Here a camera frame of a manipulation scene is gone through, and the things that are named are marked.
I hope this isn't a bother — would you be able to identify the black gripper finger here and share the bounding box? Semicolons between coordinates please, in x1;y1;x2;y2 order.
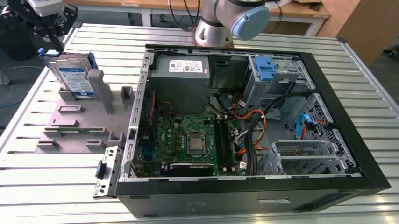
0;4;58;51
55;5;78;51

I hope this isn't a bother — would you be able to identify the hard disk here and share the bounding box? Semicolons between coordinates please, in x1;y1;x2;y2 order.
37;47;98;100

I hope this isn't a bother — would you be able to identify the blue data wire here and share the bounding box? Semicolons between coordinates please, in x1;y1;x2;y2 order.
296;113;326;141

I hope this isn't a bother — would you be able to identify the metal disk bay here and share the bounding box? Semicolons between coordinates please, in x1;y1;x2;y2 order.
269;140;357;176

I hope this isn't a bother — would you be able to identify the black bin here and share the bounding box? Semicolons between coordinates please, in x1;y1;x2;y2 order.
0;23;37;62

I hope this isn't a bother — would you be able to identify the wooden desk with white legs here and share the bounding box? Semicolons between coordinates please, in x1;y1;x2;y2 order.
257;0;332;37
63;0;202;27

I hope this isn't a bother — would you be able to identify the grey parts rack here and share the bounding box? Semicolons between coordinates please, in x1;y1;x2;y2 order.
34;69;138;155

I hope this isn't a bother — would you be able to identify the grey power supply unit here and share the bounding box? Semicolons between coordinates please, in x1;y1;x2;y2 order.
145;55;210;117

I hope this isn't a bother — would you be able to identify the green RAM stick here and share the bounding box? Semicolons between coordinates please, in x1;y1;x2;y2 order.
58;127;91;135

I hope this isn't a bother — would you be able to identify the green motherboard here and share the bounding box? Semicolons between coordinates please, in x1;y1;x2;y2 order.
135;115;249;177

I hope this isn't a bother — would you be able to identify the black CPU socket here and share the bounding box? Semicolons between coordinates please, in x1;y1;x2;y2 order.
185;131;209;158

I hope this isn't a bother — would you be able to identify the blue VGA port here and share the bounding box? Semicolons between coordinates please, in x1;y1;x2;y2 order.
94;161;106;180

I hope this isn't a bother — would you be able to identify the blue plastic drive latch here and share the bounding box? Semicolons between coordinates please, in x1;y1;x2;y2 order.
253;56;276;81

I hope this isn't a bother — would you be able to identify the silver CPU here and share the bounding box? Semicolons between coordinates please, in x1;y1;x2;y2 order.
189;137;205;151

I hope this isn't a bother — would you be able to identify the metal optical drive cage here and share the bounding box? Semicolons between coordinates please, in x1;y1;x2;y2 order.
242;55;308;111

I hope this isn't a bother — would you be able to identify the black RAM slot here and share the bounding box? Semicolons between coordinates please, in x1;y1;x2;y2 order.
214;116;229;172
221;116;237;172

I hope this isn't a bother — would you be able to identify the black graphics card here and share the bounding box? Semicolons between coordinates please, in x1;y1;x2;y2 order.
160;162;216;177

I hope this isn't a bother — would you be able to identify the black open PC case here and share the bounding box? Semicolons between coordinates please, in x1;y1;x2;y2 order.
91;43;392;219

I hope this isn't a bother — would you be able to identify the wooden cabinet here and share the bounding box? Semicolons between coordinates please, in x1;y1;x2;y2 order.
316;0;399;68

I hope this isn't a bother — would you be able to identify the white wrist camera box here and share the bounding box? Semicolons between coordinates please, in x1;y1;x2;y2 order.
27;0;65;17

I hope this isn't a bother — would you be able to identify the pale blue floor cable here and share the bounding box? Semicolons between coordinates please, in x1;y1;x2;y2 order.
0;65;43;73

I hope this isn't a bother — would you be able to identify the thin black hanging cable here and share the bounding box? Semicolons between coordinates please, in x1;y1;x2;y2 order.
168;0;201;32

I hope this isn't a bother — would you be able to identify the thin red wire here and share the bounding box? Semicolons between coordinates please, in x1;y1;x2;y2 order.
147;90;157;125

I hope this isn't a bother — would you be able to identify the orange wire bundle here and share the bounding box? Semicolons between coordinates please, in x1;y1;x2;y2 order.
233;109;269;153

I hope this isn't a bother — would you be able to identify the black cable bundle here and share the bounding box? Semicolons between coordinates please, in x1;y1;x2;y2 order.
245;92;313;176

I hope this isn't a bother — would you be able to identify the power wire with black connector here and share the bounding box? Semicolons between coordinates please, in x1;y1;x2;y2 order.
309;120;337;132

